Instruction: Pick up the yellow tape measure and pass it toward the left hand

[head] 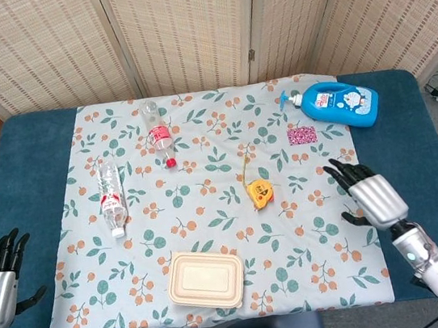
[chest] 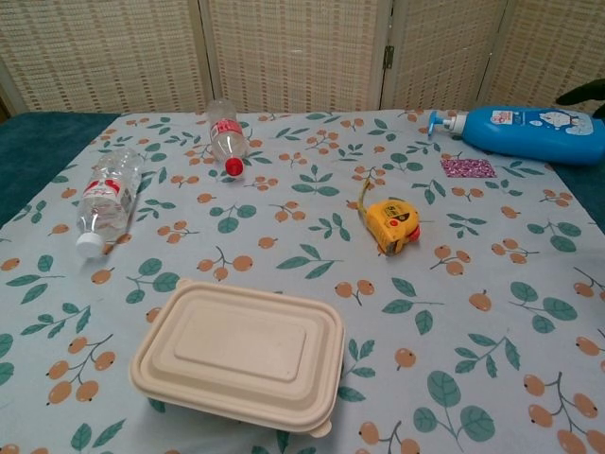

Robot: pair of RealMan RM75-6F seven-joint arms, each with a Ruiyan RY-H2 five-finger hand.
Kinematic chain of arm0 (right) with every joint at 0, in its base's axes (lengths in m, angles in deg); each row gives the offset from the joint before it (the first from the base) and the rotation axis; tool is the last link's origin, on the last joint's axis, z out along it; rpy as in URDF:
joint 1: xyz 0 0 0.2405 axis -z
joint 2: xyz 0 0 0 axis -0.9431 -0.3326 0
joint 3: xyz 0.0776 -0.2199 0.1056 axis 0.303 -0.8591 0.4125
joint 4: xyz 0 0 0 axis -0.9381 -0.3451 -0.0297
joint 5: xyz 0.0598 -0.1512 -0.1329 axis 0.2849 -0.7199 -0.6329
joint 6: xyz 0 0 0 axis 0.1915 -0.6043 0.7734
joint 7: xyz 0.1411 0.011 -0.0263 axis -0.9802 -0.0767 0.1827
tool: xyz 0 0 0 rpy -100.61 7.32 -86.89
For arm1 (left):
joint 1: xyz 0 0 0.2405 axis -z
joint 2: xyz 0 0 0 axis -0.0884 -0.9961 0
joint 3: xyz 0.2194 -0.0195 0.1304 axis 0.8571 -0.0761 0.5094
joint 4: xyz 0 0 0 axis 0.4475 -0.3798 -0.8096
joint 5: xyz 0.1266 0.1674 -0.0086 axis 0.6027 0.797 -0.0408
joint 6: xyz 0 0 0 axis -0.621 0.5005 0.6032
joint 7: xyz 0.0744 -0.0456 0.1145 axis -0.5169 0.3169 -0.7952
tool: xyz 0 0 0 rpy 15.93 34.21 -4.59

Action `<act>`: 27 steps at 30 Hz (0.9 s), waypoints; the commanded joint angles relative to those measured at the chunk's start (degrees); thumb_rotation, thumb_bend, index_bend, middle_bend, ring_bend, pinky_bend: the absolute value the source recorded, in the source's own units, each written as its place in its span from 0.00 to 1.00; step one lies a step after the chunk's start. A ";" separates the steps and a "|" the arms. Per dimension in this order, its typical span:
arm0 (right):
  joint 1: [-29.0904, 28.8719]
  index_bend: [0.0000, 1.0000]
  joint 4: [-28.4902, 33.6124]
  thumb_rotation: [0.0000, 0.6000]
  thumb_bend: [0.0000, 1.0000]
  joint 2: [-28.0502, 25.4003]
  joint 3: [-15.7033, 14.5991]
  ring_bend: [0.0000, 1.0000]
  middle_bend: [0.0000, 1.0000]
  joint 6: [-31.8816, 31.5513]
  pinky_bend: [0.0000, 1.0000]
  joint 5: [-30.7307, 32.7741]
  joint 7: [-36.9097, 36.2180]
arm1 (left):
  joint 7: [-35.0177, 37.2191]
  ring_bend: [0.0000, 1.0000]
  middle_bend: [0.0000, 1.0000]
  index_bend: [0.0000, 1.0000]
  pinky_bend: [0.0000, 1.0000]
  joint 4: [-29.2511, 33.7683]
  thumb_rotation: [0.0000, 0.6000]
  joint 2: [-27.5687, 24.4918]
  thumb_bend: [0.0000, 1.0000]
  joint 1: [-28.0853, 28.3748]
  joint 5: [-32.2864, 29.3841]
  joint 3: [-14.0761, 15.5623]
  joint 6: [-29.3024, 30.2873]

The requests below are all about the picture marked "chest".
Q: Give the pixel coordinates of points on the yellow tape measure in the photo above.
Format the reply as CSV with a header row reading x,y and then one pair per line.
x,y
392,222

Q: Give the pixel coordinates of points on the clear bottle red cap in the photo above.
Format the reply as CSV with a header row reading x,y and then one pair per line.
x,y
227,137

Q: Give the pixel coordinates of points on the beige lidded food container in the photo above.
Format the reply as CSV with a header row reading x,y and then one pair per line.
x,y
236,345

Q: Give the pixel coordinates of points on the purple patterned square patch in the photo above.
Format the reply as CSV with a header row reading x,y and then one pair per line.
x,y
468,168

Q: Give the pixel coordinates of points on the woven folding screen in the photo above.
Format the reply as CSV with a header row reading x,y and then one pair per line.
x,y
293,47

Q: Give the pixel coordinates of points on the metal screen hinge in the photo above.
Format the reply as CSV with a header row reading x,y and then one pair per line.
x,y
389,57

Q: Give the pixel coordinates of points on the clear bottle white cap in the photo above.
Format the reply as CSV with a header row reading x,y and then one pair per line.
x,y
106,198

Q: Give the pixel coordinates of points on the blue pump lotion bottle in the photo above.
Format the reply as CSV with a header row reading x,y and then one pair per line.
x,y
529,132

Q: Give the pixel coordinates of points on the dark green plant leaf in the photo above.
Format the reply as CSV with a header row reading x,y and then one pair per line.
x,y
586,97

